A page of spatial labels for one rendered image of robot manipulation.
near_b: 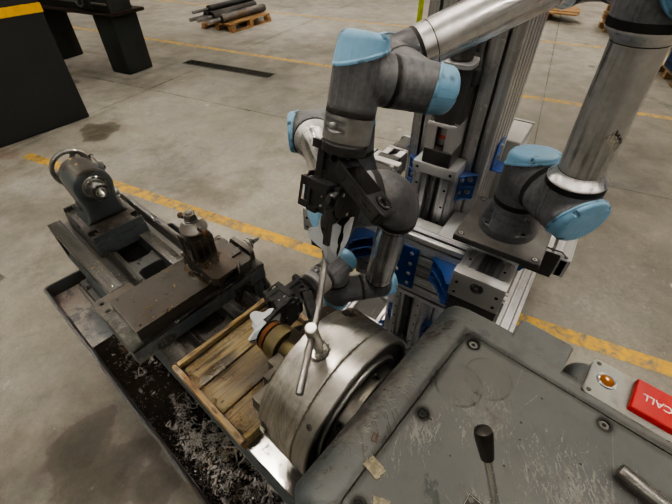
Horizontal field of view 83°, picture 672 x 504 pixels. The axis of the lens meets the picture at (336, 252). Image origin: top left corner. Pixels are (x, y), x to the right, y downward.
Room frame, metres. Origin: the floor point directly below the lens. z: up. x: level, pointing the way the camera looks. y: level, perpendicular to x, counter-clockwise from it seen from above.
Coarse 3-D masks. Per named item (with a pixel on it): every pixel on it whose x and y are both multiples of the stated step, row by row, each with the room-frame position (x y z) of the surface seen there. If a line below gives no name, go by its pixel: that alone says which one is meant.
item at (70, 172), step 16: (80, 160) 1.21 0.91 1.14; (96, 160) 1.22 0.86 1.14; (64, 176) 1.15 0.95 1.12; (80, 176) 1.12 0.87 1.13; (96, 176) 1.15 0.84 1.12; (80, 192) 1.10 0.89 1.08; (96, 192) 1.09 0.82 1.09; (112, 192) 1.18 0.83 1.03; (64, 208) 1.21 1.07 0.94; (80, 208) 1.14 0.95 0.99; (96, 208) 1.12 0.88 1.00; (112, 208) 1.16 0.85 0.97; (128, 208) 1.21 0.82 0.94; (80, 224) 1.11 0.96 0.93; (96, 224) 1.11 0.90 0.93; (112, 224) 1.11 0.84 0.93; (128, 224) 1.12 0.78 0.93; (144, 224) 1.16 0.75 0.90; (96, 240) 1.03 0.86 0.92; (112, 240) 1.06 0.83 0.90; (128, 240) 1.10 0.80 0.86
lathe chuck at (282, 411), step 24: (336, 312) 0.46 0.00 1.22; (360, 312) 0.50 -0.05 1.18; (336, 336) 0.40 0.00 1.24; (360, 336) 0.40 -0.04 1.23; (288, 360) 0.36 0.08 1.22; (312, 360) 0.35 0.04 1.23; (336, 360) 0.35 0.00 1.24; (288, 384) 0.32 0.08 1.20; (312, 384) 0.32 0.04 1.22; (264, 408) 0.31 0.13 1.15; (288, 408) 0.29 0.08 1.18; (264, 432) 0.30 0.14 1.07; (288, 432) 0.27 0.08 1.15; (288, 456) 0.25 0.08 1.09
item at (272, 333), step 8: (272, 320) 0.53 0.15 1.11; (264, 328) 0.51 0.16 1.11; (272, 328) 0.51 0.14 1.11; (280, 328) 0.50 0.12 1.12; (288, 328) 0.51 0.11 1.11; (264, 336) 0.49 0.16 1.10; (272, 336) 0.48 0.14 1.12; (280, 336) 0.48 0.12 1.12; (288, 336) 0.49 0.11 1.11; (264, 344) 0.47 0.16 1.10; (272, 344) 0.47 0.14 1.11; (280, 344) 0.47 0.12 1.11; (288, 344) 0.47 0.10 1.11; (264, 352) 0.47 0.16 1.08; (272, 352) 0.45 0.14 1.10; (280, 352) 0.45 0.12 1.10
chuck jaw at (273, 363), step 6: (276, 354) 0.45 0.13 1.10; (270, 360) 0.43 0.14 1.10; (276, 360) 0.43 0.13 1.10; (270, 366) 0.42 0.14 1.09; (276, 366) 0.42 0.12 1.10; (270, 372) 0.40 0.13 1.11; (264, 378) 0.39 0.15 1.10; (270, 378) 0.39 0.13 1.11; (264, 384) 0.39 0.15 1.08; (264, 390) 0.36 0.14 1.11; (252, 396) 0.35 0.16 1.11; (258, 396) 0.35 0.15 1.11; (258, 402) 0.34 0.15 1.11; (258, 408) 0.33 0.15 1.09; (264, 426) 0.30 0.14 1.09
